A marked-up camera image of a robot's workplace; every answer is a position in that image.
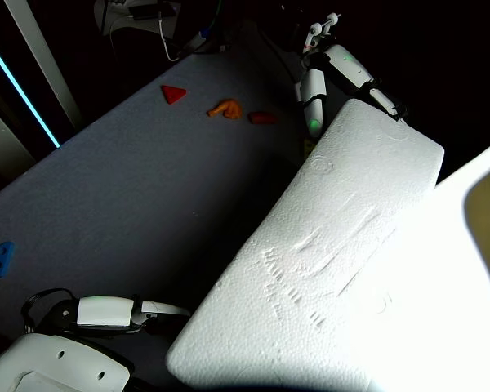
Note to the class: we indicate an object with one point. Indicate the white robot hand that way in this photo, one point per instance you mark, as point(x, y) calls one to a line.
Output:
point(347, 61)
point(104, 311)

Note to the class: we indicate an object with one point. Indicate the white styrofoam lid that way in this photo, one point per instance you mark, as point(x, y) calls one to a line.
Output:
point(330, 204)

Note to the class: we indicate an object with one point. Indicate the red-orange toy carrot piece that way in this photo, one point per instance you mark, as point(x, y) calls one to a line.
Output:
point(262, 118)

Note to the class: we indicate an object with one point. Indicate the blue triangle block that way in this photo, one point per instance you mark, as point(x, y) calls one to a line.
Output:
point(0, 257)

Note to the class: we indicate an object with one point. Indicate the orange toy food piece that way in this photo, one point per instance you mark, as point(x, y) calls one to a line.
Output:
point(230, 109)

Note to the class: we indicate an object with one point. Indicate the grey table cloth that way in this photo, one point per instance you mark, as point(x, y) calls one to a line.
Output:
point(147, 163)

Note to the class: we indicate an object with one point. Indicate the red triangle block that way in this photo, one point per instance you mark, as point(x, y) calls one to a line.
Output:
point(173, 94)

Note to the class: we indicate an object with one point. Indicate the cyan light strip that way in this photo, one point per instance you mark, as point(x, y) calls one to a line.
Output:
point(22, 92)

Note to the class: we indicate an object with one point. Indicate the white curved stand base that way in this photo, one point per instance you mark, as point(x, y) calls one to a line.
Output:
point(114, 20)

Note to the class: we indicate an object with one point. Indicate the large white rounded shell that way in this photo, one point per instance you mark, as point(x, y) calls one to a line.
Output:
point(433, 286)

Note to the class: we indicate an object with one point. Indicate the white upright post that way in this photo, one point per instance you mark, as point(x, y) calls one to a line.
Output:
point(45, 57)

